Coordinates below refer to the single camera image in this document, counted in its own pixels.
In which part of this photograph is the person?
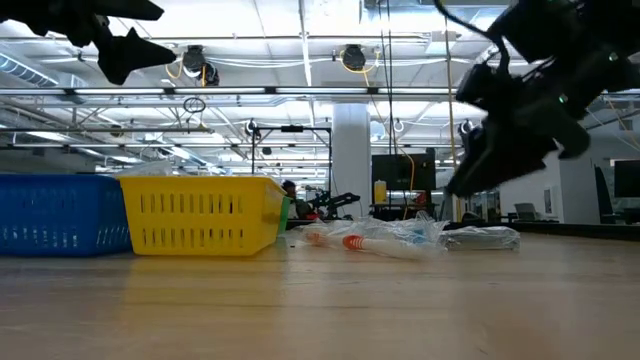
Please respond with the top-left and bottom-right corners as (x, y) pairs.
(280, 179), (314, 221)

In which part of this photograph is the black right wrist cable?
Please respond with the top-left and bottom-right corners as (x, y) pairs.
(432, 0), (511, 76)

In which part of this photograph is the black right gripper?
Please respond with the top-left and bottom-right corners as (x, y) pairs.
(446, 62), (592, 199)

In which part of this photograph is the blue plastic basket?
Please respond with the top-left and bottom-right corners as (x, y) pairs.
(0, 172), (134, 258)

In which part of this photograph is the grey laptop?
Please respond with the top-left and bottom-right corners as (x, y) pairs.
(513, 202), (544, 224)

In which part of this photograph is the hanging black cable ring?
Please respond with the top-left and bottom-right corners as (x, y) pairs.
(182, 96), (207, 115)

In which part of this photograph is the silver ceiling duct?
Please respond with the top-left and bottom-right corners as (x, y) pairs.
(0, 52), (89, 104)

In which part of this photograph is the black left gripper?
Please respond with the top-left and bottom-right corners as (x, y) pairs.
(0, 0), (177, 86)

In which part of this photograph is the white square pillar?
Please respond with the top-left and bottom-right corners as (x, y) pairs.
(332, 102), (372, 219)

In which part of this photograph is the long ceiling light strip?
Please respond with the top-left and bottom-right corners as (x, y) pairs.
(0, 85), (640, 97)

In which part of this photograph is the red toothbrush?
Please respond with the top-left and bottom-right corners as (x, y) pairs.
(342, 233), (436, 260)

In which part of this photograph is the yellow plastic basket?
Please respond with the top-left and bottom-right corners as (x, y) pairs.
(117, 174), (287, 258)

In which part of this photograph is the green plastic basket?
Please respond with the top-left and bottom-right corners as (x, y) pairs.
(277, 194), (293, 235)

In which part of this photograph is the black wall screen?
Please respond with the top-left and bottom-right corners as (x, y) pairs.
(612, 157), (640, 199)

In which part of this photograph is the black background rig frame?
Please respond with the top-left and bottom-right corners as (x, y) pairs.
(249, 124), (334, 224)

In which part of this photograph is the black monitor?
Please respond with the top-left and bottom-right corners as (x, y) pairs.
(370, 152), (438, 192)

